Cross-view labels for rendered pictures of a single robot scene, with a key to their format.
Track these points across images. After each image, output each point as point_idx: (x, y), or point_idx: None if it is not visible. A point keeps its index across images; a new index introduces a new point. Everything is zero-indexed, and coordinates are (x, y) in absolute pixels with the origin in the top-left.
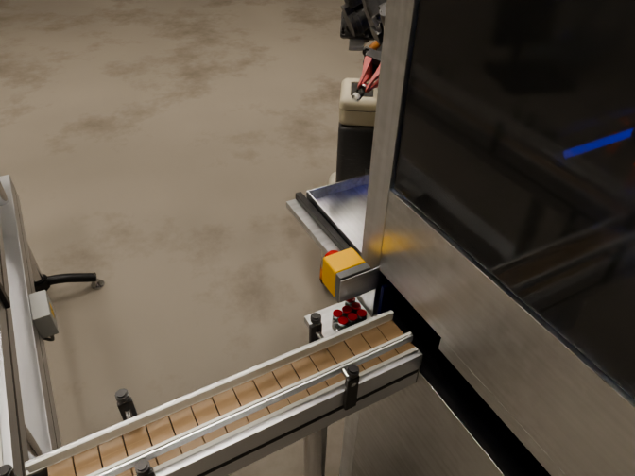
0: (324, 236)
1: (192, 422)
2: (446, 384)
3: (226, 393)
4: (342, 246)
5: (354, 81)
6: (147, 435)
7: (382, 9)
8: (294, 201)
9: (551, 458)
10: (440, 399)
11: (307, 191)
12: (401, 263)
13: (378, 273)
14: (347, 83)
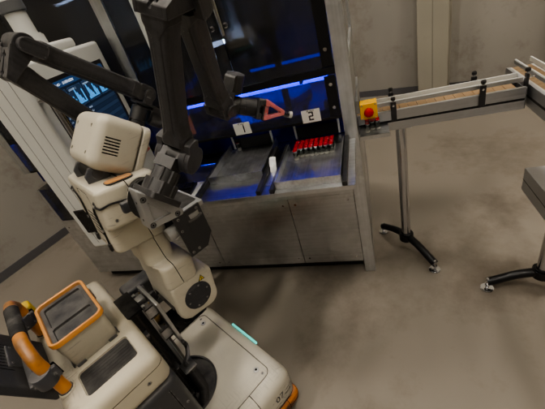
0: (349, 161)
1: (455, 96)
2: None
3: (439, 101)
4: (347, 148)
5: (85, 393)
6: (474, 93)
7: (238, 75)
8: (349, 183)
9: (354, 75)
10: None
11: (340, 174)
12: (353, 84)
13: (355, 105)
14: (97, 394)
